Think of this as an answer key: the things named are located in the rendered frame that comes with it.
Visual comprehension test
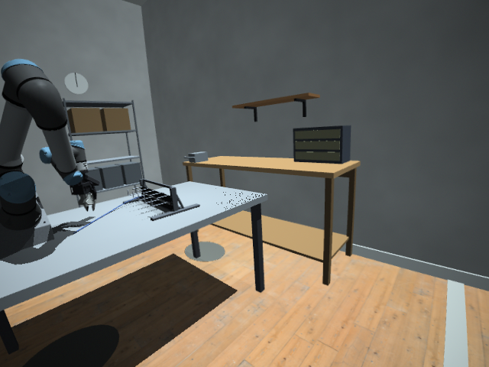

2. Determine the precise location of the black network patch panel rack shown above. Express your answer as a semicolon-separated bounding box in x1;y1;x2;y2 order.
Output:
128;179;200;220

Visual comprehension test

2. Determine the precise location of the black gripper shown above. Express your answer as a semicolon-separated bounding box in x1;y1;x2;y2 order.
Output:
70;170;97;211

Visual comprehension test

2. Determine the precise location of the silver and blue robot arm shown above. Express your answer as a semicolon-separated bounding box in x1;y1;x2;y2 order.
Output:
0;59;88;230

